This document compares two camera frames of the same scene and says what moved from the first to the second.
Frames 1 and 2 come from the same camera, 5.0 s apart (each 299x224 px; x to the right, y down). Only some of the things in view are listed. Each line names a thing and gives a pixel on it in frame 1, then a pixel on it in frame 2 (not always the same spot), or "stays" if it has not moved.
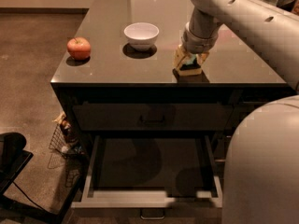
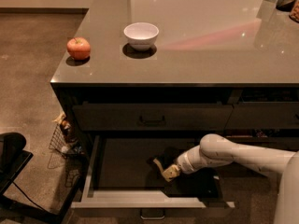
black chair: (12, 157) stays
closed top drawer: (152, 116) stays
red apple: (78, 48) stays
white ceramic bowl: (141, 35) stays
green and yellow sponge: (191, 66) → (166, 157)
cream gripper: (196, 44) → (182, 162)
